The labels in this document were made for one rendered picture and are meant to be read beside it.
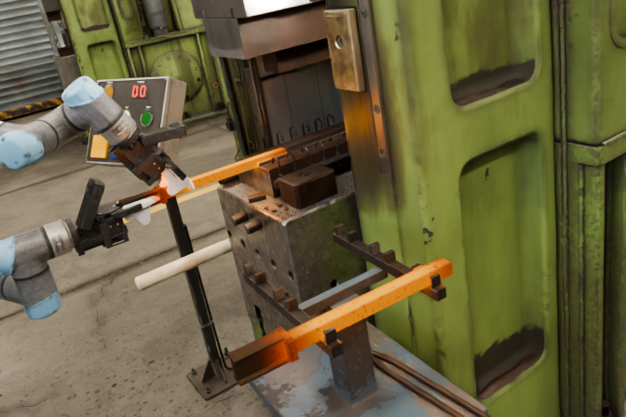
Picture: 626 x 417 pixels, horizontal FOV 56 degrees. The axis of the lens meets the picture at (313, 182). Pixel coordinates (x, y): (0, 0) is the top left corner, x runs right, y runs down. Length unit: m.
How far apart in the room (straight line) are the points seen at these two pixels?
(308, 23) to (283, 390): 0.85
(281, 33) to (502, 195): 0.66
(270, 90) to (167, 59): 4.66
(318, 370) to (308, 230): 0.33
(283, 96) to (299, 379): 0.86
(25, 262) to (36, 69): 8.12
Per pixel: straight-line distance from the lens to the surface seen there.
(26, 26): 9.41
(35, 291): 1.41
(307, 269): 1.43
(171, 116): 1.87
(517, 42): 1.45
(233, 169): 1.50
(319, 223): 1.41
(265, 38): 1.43
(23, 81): 9.41
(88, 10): 6.38
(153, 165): 1.40
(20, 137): 1.28
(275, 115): 1.76
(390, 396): 1.19
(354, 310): 0.94
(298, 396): 1.23
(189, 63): 6.42
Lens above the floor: 1.47
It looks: 21 degrees down
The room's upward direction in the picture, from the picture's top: 10 degrees counter-clockwise
